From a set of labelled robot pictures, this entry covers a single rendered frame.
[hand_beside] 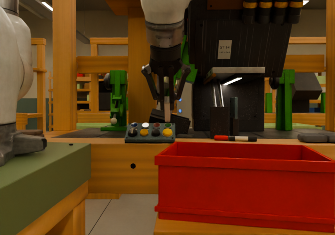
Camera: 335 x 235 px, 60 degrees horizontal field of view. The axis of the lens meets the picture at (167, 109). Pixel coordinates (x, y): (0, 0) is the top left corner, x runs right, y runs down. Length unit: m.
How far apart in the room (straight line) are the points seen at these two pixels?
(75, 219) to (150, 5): 0.47
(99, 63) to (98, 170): 0.83
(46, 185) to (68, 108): 1.08
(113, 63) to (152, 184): 0.87
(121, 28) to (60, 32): 10.05
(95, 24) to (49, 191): 11.44
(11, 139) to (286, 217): 0.48
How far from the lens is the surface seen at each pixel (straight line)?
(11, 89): 0.56
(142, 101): 1.46
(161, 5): 0.64
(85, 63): 1.63
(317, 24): 12.73
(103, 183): 0.91
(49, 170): 0.50
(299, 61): 1.68
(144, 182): 0.88
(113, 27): 11.69
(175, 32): 0.67
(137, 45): 1.50
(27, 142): 0.56
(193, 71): 1.10
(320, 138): 0.97
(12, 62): 0.57
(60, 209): 0.57
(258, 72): 0.94
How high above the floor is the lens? 1.02
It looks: 1 degrees down
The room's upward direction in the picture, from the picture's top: straight up
